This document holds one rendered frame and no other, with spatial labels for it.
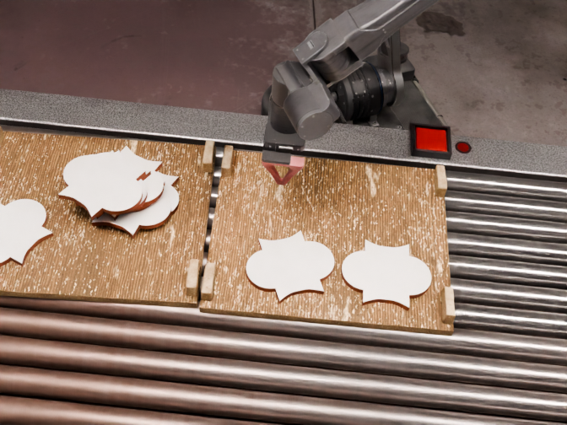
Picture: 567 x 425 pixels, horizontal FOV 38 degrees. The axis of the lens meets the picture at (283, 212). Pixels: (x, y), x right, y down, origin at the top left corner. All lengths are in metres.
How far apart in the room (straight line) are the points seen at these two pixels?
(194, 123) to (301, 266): 0.41
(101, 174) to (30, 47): 1.89
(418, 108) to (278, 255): 1.41
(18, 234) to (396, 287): 0.63
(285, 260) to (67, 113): 0.55
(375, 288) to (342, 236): 0.12
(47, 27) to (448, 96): 1.55
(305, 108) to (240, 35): 2.07
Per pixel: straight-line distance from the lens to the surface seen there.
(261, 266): 1.36
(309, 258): 1.37
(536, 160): 1.67
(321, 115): 1.21
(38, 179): 1.52
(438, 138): 1.63
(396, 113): 2.67
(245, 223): 1.43
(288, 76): 1.26
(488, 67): 3.31
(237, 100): 2.99
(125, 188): 1.39
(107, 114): 1.65
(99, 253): 1.40
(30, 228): 1.44
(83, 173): 1.42
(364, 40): 1.25
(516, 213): 1.57
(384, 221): 1.46
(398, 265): 1.39
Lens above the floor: 2.06
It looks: 51 degrees down
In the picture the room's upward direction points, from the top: 6 degrees clockwise
